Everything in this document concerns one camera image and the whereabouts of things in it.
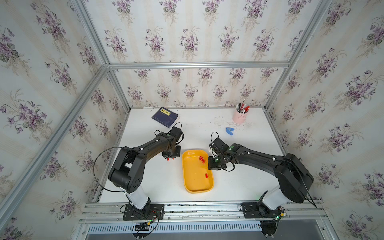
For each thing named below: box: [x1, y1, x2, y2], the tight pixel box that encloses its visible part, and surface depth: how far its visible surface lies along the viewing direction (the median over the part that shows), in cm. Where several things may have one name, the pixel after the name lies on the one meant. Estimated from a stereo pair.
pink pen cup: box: [232, 108, 249, 124], surface depth 107 cm
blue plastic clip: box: [225, 127, 235, 136], surface depth 107 cm
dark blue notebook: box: [151, 106, 179, 129], surface depth 116 cm
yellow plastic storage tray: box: [182, 149, 214, 194], surface depth 88 cm
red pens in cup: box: [236, 99, 250, 114], surface depth 109 cm
